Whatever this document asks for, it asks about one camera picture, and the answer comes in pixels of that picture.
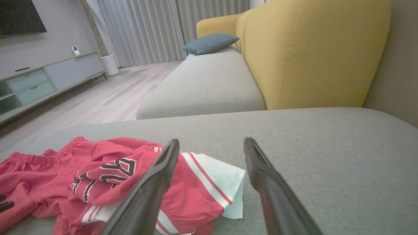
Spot large grey sofa chaise cushion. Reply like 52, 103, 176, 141
0, 107, 418, 235

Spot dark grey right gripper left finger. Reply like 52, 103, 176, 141
101, 139, 180, 235

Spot yellow sofa backrest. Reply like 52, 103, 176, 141
196, 0, 392, 110

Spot white and green TV cabinet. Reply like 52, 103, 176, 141
0, 51, 108, 126

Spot red basketball jersey white sleeves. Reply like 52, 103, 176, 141
52, 137, 246, 235

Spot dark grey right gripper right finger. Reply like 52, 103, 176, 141
244, 137, 324, 235

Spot brown wooden pillar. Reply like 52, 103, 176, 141
80, 0, 109, 58

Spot white ribbed floor vase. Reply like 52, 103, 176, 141
101, 54, 120, 77

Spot grey pleated curtains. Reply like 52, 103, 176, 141
87, 0, 250, 68

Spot grey back cushion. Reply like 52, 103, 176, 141
137, 45, 266, 120

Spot blue-grey throw pillow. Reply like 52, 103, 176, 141
182, 33, 240, 55

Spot black flat television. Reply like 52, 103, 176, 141
0, 0, 47, 37

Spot red basketball shorts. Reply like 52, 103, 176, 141
0, 136, 87, 233

